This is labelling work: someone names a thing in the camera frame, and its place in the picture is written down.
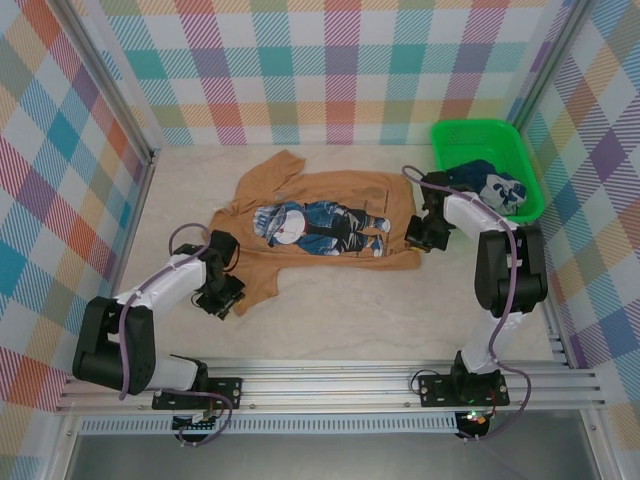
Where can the tan printed t-shirt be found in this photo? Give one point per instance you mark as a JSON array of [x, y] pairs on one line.
[[325, 185]]

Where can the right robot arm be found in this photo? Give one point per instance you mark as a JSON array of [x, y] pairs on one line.
[[530, 280]]

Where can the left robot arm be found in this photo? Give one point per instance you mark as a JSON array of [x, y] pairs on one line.
[[100, 340]]

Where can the white blue patterned t-shirt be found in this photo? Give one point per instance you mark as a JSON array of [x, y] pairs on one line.
[[502, 192]]

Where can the green plastic basket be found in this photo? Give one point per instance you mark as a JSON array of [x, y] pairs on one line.
[[465, 135]]

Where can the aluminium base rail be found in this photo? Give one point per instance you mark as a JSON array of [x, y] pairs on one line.
[[325, 385]]

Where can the aluminium frame post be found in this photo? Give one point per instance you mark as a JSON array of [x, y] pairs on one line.
[[111, 80], [551, 60]]

